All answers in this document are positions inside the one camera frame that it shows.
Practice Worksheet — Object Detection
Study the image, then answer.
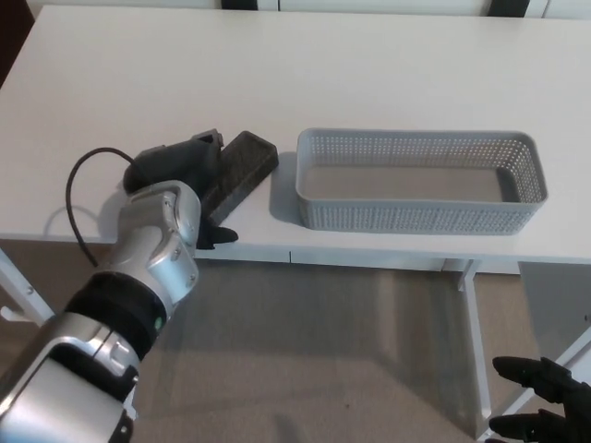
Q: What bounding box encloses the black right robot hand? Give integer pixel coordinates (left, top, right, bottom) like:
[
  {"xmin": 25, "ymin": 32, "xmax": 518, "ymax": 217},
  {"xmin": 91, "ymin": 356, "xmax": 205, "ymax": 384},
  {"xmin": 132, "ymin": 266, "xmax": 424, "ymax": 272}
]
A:
[{"xmin": 488, "ymin": 354, "xmax": 591, "ymax": 443}]

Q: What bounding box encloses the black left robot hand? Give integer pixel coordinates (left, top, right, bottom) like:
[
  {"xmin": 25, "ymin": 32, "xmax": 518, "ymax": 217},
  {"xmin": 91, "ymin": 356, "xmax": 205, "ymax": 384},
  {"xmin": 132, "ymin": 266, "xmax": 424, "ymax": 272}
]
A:
[{"xmin": 122, "ymin": 129, "xmax": 239, "ymax": 253}]

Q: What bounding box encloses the dark grey felt eraser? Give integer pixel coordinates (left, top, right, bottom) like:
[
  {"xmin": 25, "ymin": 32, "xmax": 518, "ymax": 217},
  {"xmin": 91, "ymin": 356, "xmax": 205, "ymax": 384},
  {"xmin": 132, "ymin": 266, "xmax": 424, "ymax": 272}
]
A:
[{"xmin": 200, "ymin": 130, "xmax": 280, "ymax": 226}]

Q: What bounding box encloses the white desk with metal legs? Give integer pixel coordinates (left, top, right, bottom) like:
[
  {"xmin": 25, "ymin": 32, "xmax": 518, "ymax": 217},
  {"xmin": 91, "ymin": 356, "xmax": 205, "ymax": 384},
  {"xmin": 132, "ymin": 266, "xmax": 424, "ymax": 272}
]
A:
[{"xmin": 0, "ymin": 5, "xmax": 591, "ymax": 443}]

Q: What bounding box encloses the dark brown door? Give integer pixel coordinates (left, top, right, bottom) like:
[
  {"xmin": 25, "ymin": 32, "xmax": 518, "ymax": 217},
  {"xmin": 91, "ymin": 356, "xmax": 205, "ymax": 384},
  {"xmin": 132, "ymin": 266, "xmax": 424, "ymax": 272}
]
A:
[{"xmin": 0, "ymin": 0, "xmax": 36, "ymax": 89}]

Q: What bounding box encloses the grey perforated plastic basket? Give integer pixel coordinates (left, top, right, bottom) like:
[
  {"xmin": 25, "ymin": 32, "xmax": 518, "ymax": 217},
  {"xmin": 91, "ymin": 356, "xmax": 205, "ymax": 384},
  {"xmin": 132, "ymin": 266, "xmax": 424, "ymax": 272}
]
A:
[{"xmin": 295, "ymin": 127, "xmax": 549, "ymax": 236}]

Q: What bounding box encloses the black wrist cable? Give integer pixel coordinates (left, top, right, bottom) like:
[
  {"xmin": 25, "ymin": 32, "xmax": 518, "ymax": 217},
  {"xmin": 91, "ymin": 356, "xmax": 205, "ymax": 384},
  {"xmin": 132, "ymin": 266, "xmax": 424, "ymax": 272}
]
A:
[{"xmin": 66, "ymin": 147, "xmax": 139, "ymax": 268}]

